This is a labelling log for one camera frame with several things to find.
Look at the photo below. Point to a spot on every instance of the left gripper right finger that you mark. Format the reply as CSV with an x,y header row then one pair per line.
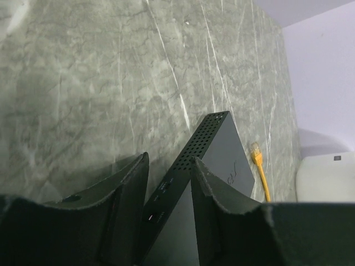
x,y
233,229

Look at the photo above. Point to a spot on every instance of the white plastic bin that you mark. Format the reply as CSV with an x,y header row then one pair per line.
x,y
326,178

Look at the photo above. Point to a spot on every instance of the black network switch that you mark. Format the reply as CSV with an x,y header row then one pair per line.
x,y
167,234

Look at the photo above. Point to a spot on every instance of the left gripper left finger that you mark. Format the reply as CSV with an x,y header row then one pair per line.
x,y
96,226

